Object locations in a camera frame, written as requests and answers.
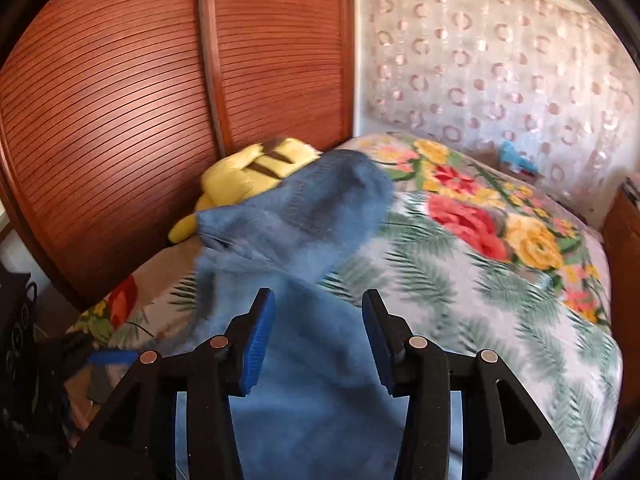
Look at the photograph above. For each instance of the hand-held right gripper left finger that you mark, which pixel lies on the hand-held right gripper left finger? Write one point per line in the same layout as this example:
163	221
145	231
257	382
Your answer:
257	340

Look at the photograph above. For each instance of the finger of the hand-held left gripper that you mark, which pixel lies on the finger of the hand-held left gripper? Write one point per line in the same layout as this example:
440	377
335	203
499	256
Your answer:
114	358

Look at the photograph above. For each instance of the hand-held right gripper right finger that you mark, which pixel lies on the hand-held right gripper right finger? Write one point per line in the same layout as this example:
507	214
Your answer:
377	340

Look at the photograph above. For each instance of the blue denim pants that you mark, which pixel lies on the blue denim pants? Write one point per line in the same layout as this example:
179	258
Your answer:
310	410

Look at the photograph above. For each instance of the black bag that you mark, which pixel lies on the black bag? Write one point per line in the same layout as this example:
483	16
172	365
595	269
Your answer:
15	340

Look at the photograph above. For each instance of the floral printed blanket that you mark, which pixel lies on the floral printed blanket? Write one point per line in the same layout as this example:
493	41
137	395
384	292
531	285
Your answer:
475	310

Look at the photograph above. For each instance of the yellow plush toy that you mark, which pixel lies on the yellow plush toy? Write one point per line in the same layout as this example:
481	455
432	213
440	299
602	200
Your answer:
235	175

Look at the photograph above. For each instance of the light blue plastic bag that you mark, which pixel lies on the light blue plastic bag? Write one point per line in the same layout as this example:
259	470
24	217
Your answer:
517	155

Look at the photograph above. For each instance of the wooden slatted wardrobe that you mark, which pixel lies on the wooden slatted wardrobe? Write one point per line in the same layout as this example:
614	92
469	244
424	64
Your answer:
125	110

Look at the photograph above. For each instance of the wooden cabinet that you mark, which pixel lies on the wooden cabinet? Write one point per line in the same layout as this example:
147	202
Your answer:
622	240

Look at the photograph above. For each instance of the sheer circle pattern curtain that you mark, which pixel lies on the sheer circle pattern curtain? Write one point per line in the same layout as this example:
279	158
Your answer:
475	60

